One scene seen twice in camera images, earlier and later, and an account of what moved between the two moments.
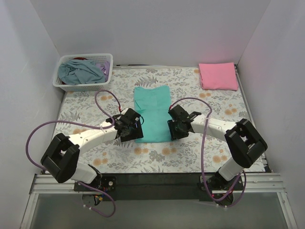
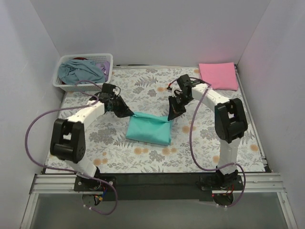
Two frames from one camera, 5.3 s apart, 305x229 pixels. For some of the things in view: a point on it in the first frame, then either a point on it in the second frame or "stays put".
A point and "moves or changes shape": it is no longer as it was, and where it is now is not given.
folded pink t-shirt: (219, 76) stays put
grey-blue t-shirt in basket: (79, 71) stays put
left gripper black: (133, 134) → (116, 106)
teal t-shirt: (153, 105) moves or changes shape
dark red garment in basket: (80, 58) stays put
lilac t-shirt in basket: (105, 66) stays put
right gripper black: (173, 131) → (176, 102)
